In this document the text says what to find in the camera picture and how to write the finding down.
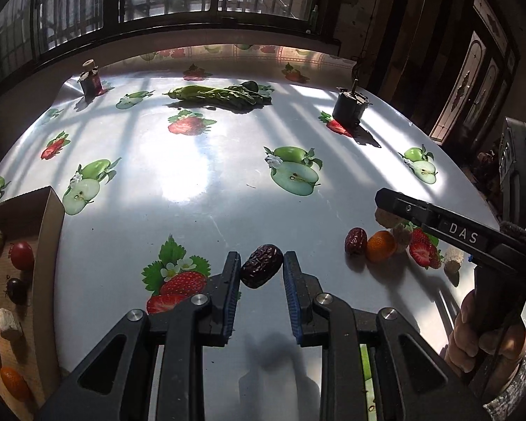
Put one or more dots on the small dark date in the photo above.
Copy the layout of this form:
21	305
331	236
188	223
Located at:
261	266

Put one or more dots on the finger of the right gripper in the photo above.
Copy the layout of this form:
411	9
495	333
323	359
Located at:
436	221

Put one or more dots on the black container with stick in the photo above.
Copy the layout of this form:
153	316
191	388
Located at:
350	106

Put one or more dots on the dark jar with cork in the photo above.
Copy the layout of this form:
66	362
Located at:
90	79

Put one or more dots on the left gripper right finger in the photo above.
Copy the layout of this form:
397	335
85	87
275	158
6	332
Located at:
410	380

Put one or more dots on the beige cake chunk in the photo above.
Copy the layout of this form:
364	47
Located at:
453	259
402	236
10	328

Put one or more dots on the orange tangerine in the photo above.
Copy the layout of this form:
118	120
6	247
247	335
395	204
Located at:
380	246
15	384

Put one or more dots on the round beige cake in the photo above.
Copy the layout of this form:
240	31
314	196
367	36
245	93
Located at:
386	219

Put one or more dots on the person right hand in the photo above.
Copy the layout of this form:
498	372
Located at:
464	344

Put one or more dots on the red jujube date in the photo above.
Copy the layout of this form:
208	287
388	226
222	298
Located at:
356	241

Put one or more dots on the green leafy vegetable bunch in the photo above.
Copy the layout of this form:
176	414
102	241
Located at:
240	97

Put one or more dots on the red cherry tomato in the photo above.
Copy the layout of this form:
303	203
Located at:
21	256

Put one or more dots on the cardboard box tray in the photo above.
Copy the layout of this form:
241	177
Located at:
35	217

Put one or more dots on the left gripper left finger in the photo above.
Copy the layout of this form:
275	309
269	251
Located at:
145	354

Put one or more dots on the dark purple cherry tomato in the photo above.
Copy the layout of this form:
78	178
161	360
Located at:
17	291

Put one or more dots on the fruit print tablecloth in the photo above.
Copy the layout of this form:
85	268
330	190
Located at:
156	193

